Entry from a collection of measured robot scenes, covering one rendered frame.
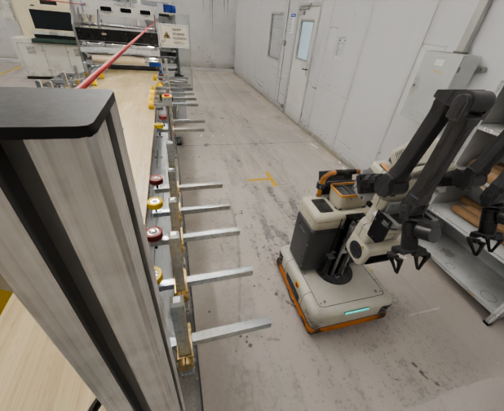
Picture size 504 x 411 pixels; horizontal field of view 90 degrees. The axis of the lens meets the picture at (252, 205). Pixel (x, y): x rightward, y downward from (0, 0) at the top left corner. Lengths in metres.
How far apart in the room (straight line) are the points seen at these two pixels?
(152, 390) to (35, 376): 0.83
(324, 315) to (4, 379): 1.48
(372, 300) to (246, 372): 0.94
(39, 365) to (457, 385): 2.18
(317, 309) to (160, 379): 1.63
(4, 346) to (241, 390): 1.18
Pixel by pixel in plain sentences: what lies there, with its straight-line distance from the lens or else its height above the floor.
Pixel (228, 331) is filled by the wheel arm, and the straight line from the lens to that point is 0.99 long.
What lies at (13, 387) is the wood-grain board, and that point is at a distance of 1.03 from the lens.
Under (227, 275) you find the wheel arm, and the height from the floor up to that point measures 0.84.
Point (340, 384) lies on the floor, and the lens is 1.95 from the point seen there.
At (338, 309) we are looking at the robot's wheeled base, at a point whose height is 0.27.
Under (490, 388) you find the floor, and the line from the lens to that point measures 2.45.
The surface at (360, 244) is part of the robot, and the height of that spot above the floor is 0.78.
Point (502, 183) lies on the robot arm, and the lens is 1.40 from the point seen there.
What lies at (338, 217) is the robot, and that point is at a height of 0.79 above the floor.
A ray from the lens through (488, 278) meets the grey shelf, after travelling 2.99.
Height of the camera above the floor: 1.72
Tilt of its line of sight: 36 degrees down
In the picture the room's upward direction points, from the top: 6 degrees clockwise
